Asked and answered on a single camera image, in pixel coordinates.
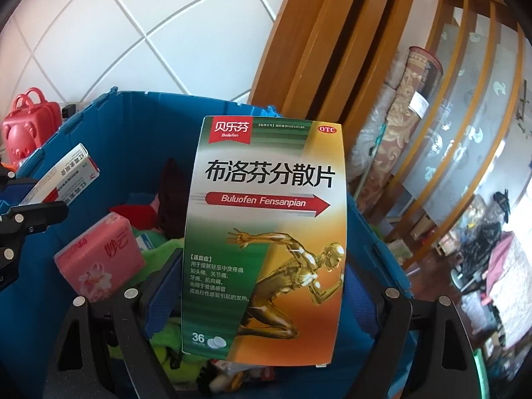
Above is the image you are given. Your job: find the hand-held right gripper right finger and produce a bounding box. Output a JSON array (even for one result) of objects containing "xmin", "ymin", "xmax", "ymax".
[{"xmin": 332, "ymin": 274, "xmax": 485, "ymax": 399}]

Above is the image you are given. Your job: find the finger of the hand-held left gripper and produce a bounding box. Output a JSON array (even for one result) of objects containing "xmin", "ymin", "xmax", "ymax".
[
  {"xmin": 0, "ymin": 168, "xmax": 42, "ymax": 208},
  {"xmin": 0, "ymin": 200, "xmax": 69, "ymax": 287}
]

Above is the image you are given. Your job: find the black plastic bag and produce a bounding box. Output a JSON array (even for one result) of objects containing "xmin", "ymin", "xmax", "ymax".
[{"xmin": 461, "ymin": 191, "xmax": 512, "ymax": 271}]

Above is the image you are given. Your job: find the blue plastic storage crate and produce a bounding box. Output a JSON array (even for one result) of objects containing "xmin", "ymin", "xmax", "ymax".
[{"xmin": 14, "ymin": 87, "xmax": 418, "ymax": 399}]

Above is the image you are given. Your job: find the wooden door frame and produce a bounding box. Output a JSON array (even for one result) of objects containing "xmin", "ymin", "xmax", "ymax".
[{"xmin": 247, "ymin": 0, "xmax": 420, "ymax": 150}]

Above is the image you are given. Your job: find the dark maroon cloth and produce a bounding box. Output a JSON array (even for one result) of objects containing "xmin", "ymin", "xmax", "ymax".
[{"xmin": 156, "ymin": 157, "xmax": 194, "ymax": 239}]

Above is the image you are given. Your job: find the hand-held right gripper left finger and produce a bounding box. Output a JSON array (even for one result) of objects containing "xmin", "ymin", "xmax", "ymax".
[{"xmin": 52, "ymin": 258, "xmax": 188, "ymax": 399}]

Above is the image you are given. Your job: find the pink tissue pack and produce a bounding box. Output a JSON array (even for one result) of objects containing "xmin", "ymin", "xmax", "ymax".
[{"xmin": 54, "ymin": 212, "xmax": 146, "ymax": 303}]

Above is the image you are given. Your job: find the red bear case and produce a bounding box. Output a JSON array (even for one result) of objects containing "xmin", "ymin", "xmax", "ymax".
[{"xmin": 2, "ymin": 87, "xmax": 61, "ymax": 167}]

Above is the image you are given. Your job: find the rolled patterned carpet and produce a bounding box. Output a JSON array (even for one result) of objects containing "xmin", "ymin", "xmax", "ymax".
[{"xmin": 349, "ymin": 46, "xmax": 443, "ymax": 200}]

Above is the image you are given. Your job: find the green orange medicine box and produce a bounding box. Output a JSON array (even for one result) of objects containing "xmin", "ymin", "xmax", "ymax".
[{"xmin": 181, "ymin": 115, "xmax": 347, "ymax": 368}]

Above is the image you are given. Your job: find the frosted glass sliding door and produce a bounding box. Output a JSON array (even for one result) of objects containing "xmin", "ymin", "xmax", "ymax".
[{"xmin": 395, "ymin": 0, "xmax": 532, "ymax": 217}]

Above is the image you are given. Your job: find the white red medicine box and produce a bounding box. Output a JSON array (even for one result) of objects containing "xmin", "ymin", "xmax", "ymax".
[
  {"xmin": 19, "ymin": 143, "xmax": 90, "ymax": 206},
  {"xmin": 56, "ymin": 156, "xmax": 101, "ymax": 206}
]

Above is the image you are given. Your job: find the red cloth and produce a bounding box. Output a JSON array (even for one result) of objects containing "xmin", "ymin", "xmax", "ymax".
[{"xmin": 109, "ymin": 203, "xmax": 161, "ymax": 231}]

